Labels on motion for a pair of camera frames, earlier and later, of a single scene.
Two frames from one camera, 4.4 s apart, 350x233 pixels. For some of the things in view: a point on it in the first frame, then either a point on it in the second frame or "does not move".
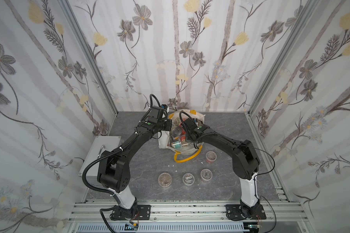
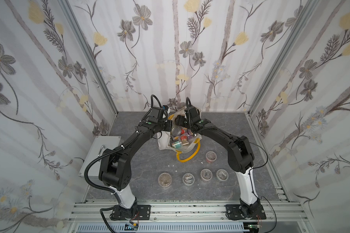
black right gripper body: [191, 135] -> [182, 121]
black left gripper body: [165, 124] does not move
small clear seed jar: [188, 179] does not move
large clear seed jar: [165, 179] does not move
